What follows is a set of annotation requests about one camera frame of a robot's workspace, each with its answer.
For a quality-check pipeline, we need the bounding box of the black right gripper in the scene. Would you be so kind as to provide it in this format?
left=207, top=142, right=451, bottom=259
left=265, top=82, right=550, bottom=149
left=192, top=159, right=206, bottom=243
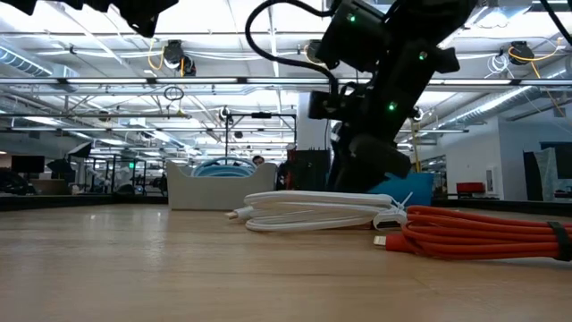
left=332, top=75, right=421, bottom=194

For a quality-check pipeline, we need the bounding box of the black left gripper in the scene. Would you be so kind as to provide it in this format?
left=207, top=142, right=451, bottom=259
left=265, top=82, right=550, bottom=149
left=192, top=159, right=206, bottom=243
left=62, top=0, right=180, bottom=39

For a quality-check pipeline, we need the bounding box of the white cable bundle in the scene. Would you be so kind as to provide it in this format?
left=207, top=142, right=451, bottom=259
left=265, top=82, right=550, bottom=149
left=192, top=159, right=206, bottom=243
left=224, top=190, right=415, bottom=233

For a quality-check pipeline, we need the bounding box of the orange red cable bundle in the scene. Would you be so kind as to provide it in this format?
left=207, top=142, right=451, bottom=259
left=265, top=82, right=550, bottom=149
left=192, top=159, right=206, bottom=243
left=373, top=204, right=572, bottom=263

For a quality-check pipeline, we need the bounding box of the black equipment cabinet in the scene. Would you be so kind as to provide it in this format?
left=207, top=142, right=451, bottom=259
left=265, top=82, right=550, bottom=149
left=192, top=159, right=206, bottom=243
left=276, top=149, right=334, bottom=191

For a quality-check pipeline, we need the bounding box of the teal plastic bin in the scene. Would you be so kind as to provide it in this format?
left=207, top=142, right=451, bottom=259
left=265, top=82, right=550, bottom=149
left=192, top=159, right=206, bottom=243
left=366, top=172, right=435, bottom=208

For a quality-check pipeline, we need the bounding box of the red box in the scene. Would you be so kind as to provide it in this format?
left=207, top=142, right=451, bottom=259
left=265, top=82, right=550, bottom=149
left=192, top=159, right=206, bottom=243
left=455, top=182, right=487, bottom=196

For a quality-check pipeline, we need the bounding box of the grey plastic bin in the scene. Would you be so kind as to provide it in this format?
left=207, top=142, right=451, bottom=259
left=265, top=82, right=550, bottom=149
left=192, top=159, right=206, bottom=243
left=166, top=159, right=279, bottom=211

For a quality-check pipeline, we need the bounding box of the small black monitor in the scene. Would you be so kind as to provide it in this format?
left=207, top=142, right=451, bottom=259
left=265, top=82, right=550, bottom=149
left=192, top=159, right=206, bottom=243
left=11, top=155, right=46, bottom=174

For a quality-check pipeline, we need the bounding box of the black ceiling cable reel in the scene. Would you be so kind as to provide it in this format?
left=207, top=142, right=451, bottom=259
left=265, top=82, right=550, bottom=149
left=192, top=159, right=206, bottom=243
left=162, top=39, right=198, bottom=78
left=508, top=42, right=536, bottom=67
left=305, top=39, right=324, bottom=66

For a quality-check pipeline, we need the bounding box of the yellow hanging cord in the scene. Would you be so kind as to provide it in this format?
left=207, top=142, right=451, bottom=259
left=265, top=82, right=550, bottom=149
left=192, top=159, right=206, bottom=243
left=409, top=118, right=423, bottom=174

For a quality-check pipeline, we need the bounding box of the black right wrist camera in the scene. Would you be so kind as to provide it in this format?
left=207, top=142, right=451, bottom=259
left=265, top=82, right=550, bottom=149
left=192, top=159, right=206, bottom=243
left=307, top=90, right=358, bottom=122

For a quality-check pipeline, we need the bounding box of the black right camera cable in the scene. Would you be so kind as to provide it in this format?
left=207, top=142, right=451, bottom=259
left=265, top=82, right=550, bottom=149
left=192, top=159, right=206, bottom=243
left=244, top=0, right=341, bottom=97

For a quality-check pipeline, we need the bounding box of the black metal frame rig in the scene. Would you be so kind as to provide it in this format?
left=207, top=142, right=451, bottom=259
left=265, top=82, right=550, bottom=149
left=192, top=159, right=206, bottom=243
left=224, top=112, right=299, bottom=167

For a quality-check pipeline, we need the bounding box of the black aluminium table frame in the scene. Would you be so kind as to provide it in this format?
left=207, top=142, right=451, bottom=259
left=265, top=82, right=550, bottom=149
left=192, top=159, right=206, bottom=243
left=0, top=194, right=572, bottom=218

